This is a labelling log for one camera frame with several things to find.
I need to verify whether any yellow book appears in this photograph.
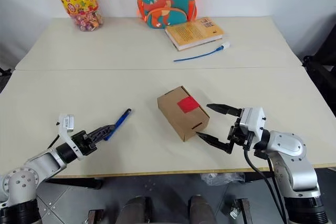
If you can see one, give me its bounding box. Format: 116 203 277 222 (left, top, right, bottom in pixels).
164 17 226 51

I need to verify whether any dark table leg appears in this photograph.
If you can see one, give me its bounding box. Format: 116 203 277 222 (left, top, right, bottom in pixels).
228 198 253 224
87 209 104 224

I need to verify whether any red tape patch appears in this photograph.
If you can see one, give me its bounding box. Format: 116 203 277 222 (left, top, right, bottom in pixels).
177 97 201 114

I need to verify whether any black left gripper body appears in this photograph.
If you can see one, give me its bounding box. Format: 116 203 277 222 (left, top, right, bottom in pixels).
69 130 99 156

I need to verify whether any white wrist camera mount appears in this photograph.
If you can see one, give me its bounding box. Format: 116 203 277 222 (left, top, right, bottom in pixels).
57 113 89 161
239 106 269 141

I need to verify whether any black equipment frame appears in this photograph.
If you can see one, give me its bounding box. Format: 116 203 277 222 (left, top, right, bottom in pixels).
301 13 336 118

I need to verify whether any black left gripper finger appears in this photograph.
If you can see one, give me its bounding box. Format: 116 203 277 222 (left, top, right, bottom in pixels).
90 130 114 146
88 124 117 140

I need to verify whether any clear plastic bag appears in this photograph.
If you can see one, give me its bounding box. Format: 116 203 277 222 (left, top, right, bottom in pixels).
200 172 245 186

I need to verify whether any dark rounded shape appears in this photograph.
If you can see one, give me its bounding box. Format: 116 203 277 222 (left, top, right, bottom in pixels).
122 195 153 224
188 194 217 224

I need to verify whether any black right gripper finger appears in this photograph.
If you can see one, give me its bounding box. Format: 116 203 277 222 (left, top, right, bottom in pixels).
206 103 242 118
196 132 235 155

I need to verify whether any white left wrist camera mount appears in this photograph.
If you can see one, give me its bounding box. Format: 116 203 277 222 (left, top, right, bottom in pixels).
57 113 89 161

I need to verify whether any candy jar with yellow lid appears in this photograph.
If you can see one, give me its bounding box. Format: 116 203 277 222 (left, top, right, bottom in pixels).
50 0 104 33

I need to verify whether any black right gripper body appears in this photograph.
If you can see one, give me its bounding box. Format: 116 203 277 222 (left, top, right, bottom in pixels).
227 118 254 149

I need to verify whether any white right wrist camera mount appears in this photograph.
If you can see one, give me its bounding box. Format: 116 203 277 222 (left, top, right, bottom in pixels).
239 106 269 141

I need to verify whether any brown cardboard box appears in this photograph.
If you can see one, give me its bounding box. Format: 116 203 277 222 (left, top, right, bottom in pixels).
156 85 211 142

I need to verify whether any blue cable with white plug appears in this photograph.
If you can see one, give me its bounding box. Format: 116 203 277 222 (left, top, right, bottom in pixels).
173 41 232 63

